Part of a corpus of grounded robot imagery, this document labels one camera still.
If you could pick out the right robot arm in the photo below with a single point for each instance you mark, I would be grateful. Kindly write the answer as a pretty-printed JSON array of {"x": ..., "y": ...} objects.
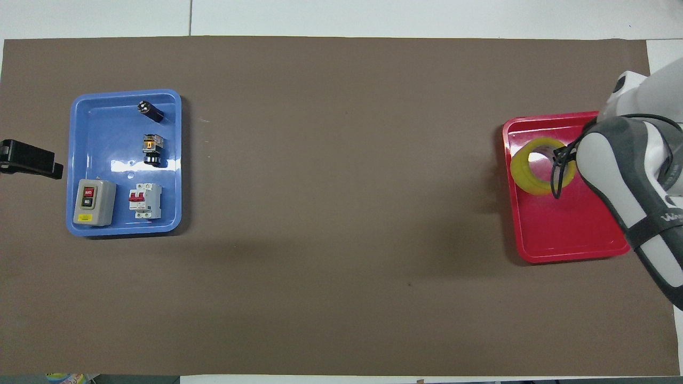
[{"x": 603, "y": 160}]

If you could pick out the yellow tape roll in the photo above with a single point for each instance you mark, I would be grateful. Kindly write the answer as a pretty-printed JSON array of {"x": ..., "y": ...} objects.
[{"x": 520, "y": 172}]

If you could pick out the white circuit breaker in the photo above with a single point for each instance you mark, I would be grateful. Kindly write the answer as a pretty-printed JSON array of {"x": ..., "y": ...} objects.
[{"x": 147, "y": 202}]

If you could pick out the red plastic tray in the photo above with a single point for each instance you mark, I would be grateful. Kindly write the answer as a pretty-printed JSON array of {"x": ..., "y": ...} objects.
[{"x": 560, "y": 229}]

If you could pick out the blue plastic tray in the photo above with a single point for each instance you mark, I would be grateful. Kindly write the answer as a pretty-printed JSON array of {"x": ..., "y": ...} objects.
[{"x": 96, "y": 138}]

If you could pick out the black cylindrical switch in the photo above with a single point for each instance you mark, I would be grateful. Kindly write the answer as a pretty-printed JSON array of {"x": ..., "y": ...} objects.
[{"x": 150, "y": 110}]

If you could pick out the grey switch box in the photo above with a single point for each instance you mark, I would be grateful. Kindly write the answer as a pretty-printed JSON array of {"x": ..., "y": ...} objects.
[{"x": 101, "y": 205}]

